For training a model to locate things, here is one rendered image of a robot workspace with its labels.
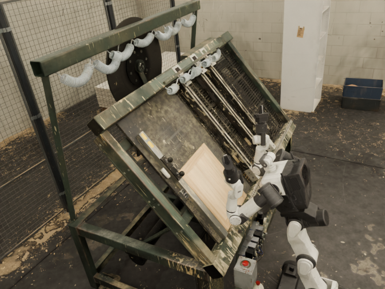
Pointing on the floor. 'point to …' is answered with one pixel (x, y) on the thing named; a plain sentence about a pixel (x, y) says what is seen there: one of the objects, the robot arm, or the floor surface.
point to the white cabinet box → (303, 53)
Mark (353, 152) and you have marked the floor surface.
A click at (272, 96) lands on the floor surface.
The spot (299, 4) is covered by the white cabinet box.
